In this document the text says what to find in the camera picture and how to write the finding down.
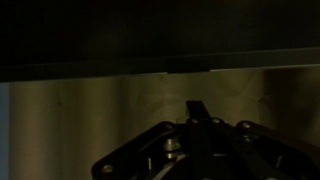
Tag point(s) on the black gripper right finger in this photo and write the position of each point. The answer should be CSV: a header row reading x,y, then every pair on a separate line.
x,y
253,150

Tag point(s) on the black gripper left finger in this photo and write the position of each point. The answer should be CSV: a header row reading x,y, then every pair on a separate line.
x,y
160,150

